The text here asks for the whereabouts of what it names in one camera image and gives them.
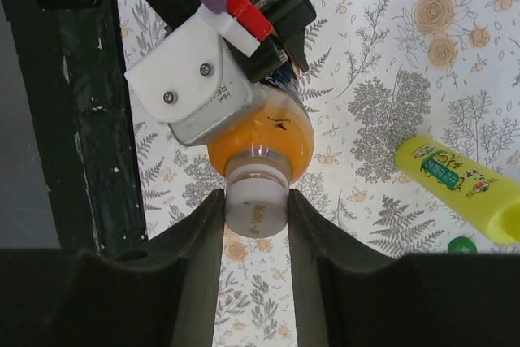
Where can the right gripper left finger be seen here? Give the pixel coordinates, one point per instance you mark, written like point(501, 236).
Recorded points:
point(162, 293)

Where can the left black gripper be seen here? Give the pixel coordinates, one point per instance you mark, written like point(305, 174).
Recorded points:
point(289, 20)

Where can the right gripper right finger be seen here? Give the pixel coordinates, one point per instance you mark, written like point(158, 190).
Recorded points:
point(348, 294)

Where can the orange juice bottle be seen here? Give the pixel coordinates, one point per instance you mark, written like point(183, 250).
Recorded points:
point(282, 126)

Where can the white orange-bottle cap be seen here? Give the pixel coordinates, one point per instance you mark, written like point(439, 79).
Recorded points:
point(256, 200)

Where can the green bottle cap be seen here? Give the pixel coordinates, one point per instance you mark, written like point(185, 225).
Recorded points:
point(461, 245)

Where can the yellow squeeze bottle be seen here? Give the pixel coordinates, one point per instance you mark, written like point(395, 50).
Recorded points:
point(487, 200)

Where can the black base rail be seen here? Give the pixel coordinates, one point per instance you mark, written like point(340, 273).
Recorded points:
point(72, 63)

